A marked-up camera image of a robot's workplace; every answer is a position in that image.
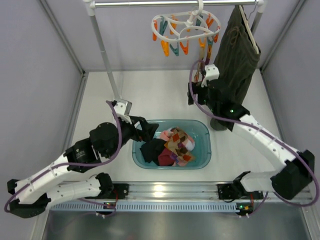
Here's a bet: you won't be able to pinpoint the pink patterned sock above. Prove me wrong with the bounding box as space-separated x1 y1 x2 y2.
158 128 174 142
177 136 196 167

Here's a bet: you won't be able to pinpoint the black sock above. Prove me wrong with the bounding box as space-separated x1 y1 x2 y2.
140 138 166 166

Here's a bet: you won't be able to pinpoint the purple orange argyle sock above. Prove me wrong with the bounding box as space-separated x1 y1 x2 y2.
158 148 177 167

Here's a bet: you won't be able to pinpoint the orange clothes peg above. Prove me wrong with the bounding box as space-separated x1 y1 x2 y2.
198 37 206 56

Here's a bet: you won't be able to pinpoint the white round clip hanger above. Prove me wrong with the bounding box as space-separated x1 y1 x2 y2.
151 0 222 43

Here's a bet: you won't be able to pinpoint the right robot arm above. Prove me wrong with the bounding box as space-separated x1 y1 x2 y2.
187 79 318 202

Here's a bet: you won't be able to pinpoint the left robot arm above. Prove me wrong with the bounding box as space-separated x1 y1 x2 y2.
4 116 159 219

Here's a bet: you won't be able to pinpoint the white clothes hanger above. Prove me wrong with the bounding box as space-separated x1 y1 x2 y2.
238 5 260 54

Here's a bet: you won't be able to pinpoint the teal plastic basin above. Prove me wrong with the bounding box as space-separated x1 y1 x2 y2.
132 119 212 170

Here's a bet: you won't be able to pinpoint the olive green shorts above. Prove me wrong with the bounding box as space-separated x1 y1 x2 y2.
213 5 261 105

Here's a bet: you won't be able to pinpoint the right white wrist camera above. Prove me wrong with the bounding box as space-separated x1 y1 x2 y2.
201 64 220 88

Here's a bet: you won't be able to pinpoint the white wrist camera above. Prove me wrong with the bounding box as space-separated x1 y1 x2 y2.
201 64 220 88
111 99 132 124

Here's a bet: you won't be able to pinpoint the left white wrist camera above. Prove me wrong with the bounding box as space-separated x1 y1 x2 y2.
111 99 132 124

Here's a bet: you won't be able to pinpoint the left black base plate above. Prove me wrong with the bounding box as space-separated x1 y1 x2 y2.
108 183 130 200

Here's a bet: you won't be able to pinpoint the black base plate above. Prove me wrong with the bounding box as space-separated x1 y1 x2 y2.
217 183 243 203
108 183 130 200

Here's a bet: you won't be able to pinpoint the aluminium mounting rail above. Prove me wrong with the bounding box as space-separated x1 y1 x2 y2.
39 181 313 213

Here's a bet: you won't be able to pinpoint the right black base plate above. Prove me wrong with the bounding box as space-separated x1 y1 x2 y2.
217 183 243 203

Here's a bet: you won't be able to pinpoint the white clothes rack frame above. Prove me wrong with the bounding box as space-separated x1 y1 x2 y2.
83 0 266 101

